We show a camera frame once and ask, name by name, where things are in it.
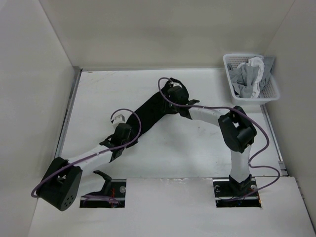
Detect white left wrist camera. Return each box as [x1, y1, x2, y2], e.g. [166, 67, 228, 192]
[110, 114, 125, 128]

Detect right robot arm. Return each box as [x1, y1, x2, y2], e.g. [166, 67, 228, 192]
[165, 84, 257, 196]

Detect black tank top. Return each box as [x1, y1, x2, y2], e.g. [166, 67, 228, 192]
[125, 77, 191, 139]

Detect white tank top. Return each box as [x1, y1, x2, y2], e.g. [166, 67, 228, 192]
[237, 57, 265, 98]

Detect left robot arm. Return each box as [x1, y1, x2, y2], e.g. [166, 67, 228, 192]
[32, 123, 142, 211]

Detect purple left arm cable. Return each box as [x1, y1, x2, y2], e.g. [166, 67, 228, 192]
[31, 108, 143, 198]

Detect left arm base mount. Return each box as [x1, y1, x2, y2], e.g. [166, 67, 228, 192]
[79, 170, 127, 208]

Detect grey tank top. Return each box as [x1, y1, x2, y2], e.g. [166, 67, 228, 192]
[227, 57, 275, 99]

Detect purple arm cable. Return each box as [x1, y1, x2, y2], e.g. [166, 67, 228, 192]
[31, 108, 143, 198]
[158, 77, 281, 200]

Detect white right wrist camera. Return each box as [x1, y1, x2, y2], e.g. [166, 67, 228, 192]
[170, 82, 182, 88]

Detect white plastic laundry basket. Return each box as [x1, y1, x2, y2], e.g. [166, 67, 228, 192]
[223, 53, 280, 106]

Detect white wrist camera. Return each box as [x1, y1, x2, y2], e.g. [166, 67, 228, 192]
[170, 82, 182, 88]
[110, 114, 125, 128]

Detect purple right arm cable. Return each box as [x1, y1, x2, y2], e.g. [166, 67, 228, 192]
[158, 77, 281, 200]

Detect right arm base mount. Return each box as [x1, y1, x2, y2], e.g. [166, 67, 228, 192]
[213, 178, 261, 208]

